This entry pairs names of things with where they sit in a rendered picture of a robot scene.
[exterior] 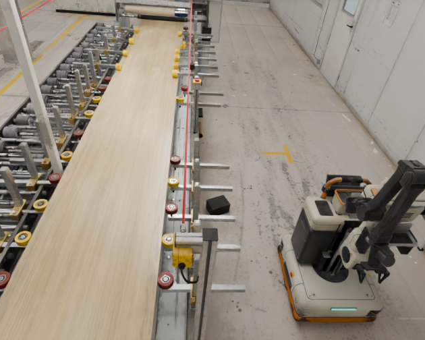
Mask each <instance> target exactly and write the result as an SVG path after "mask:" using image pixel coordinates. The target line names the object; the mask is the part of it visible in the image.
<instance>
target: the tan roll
mask: <svg viewBox="0 0 425 340"><path fill-rule="evenodd" d="M119 9H124V10H125V12H126V13H141V14H150V15H160V16H175V13H181V14H190V12H186V11H175V8H172V7H154V6H145V5H128V4H125V7H119Z"/></svg>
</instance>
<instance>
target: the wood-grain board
mask: <svg viewBox="0 0 425 340"><path fill-rule="evenodd" d="M138 28H139V34H135V33H134V35H133V37H132V38H134V45H131V44H129V45H128V47H127V49H126V50H128V52H129V56H128V57H124V56H123V57H122V59H121V61H120V63H121V64H122V70H121V71H117V70H115V73H114V74H113V77H112V78H111V81H110V82H109V85H108V86H107V89H106V91H105V93H104V95H103V97H102V99H101V101H100V103H99V104H98V107H97V108H96V111H95V112H94V115H93V116H92V118H91V120H90V122H89V124H88V126H87V128H86V130H85V132H84V134H83V136H82V138H81V140H80V142H79V144H78V146H77V148H76V150H75V152H74V154H73V156H72V158H71V160H70V162H69V164H68V165H67V167H66V169H65V171H64V173H63V175H62V177H61V179H60V181H59V183H58V185H57V187H56V189H55V191H54V193H53V195H52V197H51V199H50V201H49V203H48V205H47V207H46V209H45V211H44V213H43V214H42V217H41V218H40V221H39V222H38V225H37V226H36V229H35V230H34V233H33V234H32V237H31V238H30V241H29V242H28V245H27V246H26V249H25V250H24V253H23V254H22V257H21V258H20V260H19V262H18V264H17V266H16V268H15V270H14V272H13V274H12V276H11V278H10V280H9V282H8V284H7V286H6V288H5V290H4V292H3V294H2V296H1V298H0V340H152V332H153V324H154V311H155V305H156V298H157V285H158V277H159V265H160V257H161V245H162V237H163V225H164V218H165V205H166V197H167V185H168V178H169V165H170V157H171V145H172V137H173V125H174V118H175V105H176V97H177V85H178V77H179V76H177V78H172V70H177V71H178V72H179V67H178V69H173V62H178V64H179V63H180V59H179V61H174V56H175V55H178V54H175V48H180V49H181V47H180V45H181V43H182V38H183V35H182V36H181V37H179V36H178V34H177V33H178V31H181V33H182V32H183V24H173V23H163V22H145V21H140V23H139V25H138Z"/></svg>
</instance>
